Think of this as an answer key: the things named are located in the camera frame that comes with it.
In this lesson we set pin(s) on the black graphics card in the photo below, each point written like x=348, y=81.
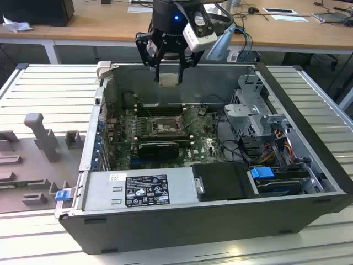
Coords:
x=158, y=151

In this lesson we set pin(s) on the white framed desk grommet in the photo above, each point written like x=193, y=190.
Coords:
x=279, y=10

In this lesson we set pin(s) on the silver square CPU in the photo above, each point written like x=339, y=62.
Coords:
x=168, y=79

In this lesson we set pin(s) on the silver metal drive cage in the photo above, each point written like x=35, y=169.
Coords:
x=245, y=116

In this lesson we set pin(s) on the black plastic shroud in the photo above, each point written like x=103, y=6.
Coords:
x=220, y=180

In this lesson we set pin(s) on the grey tablet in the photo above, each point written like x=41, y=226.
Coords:
x=329, y=17

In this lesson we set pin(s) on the green motherboard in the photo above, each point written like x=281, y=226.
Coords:
x=204, y=149

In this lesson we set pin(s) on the grey case release latch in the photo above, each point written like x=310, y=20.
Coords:
x=104, y=69

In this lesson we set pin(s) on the white paper sheet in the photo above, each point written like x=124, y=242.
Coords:
x=289, y=18

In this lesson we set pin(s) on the grey parts rack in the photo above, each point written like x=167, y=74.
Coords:
x=30, y=171

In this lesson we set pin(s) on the grey power supply unit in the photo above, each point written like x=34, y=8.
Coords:
x=99, y=190

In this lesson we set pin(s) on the CPU socket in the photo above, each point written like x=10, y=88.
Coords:
x=165, y=125

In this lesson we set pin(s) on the wooden office desk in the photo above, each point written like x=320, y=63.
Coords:
x=110, y=25

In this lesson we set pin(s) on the black open PC case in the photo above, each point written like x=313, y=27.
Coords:
x=193, y=232

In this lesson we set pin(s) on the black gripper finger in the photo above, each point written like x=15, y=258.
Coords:
x=143, y=49
x=193, y=58

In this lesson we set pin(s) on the blue disk carrier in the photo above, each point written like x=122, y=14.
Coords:
x=261, y=172

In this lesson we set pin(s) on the pale blue teach pendant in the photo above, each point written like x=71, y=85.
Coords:
x=222, y=45

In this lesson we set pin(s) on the crumpled white paper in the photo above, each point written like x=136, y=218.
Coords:
x=16, y=25

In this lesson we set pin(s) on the blue case latch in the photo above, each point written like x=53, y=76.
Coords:
x=61, y=195

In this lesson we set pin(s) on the black box on desk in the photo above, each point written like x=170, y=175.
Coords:
x=33, y=12

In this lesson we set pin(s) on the black RAM stick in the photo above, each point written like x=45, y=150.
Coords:
x=165, y=139

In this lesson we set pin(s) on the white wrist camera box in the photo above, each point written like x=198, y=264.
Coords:
x=200, y=33

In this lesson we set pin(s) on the black cylinder board part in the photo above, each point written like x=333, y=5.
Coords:
x=128, y=100

